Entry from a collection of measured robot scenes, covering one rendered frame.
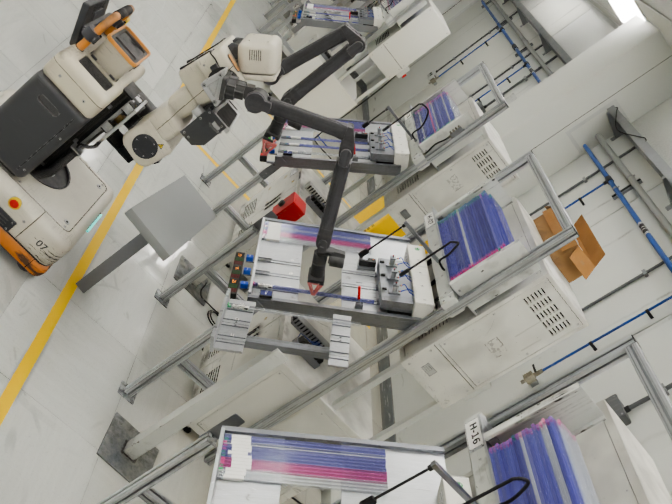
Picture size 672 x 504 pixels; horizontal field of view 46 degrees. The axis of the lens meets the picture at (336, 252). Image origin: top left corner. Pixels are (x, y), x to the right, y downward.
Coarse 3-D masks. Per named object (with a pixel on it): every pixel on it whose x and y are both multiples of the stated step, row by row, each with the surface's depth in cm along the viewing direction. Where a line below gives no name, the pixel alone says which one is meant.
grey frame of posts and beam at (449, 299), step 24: (504, 168) 365; (240, 240) 382; (432, 240) 354; (552, 240) 298; (216, 264) 388; (432, 264) 339; (528, 264) 301; (168, 288) 399; (336, 288) 395; (480, 288) 307; (432, 312) 317; (456, 312) 312; (408, 336) 318; (168, 360) 326; (144, 384) 332; (336, 384) 331; (288, 408) 337
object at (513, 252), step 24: (480, 192) 356; (504, 192) 356; (552, 192) 322; (264, 216) 379; (432, 216) 371; (480, 264) 305; (504, 264) 304; (456, 288) 310; (504, 288) 310; (312, 336) 362; (312, 360) 348; (120, 384) 335
